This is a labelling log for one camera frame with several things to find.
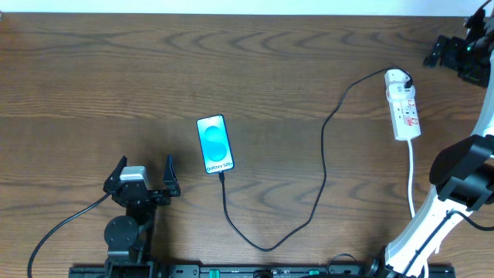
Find white socket adapter plug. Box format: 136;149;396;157
384;69;410;86

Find black charger cable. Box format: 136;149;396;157
218;66;414;253

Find blue Samsung Galaxy smartphone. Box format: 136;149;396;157
196;114;235;175

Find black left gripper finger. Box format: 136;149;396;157
103;156;127;195
162;154;181;197

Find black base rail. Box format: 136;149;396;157
69;263;456;278

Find white USB charger plug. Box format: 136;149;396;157
386;83;415;103

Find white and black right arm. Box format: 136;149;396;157
366;9;493;277

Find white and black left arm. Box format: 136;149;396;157
103;155;181;277

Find white power strip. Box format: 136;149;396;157
388;78;421;141

